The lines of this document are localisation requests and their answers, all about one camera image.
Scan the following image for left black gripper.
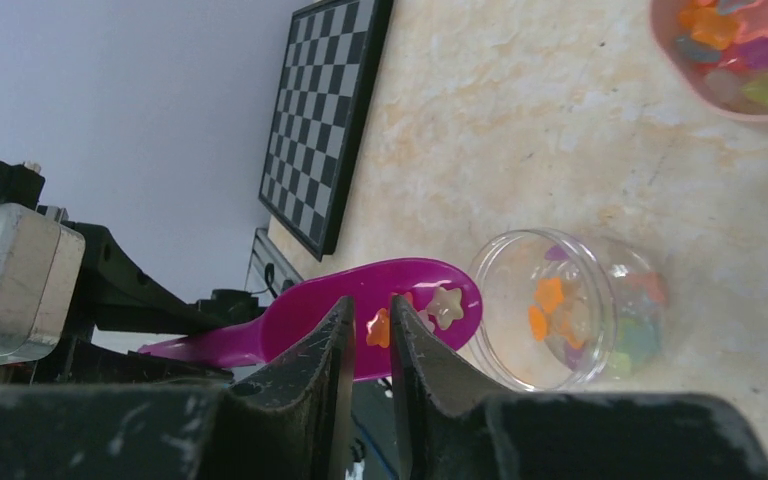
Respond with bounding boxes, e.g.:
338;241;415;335
0;161;262;384

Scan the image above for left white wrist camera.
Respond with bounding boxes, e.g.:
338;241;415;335
0;204;86;365

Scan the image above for tray of orange pink candies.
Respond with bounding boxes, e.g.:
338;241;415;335
648;1;768;128

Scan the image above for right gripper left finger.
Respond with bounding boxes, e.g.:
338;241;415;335
0;297;355;479

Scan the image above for clear plastic cup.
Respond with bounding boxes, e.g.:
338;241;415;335
467;228;669;391

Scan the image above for black white checkerboard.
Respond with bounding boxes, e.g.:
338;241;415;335
258;0;394;260

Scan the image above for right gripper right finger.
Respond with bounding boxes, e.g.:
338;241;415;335
390;296;768;479

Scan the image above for purple plastic scoop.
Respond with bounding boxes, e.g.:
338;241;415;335
138;257;483;381

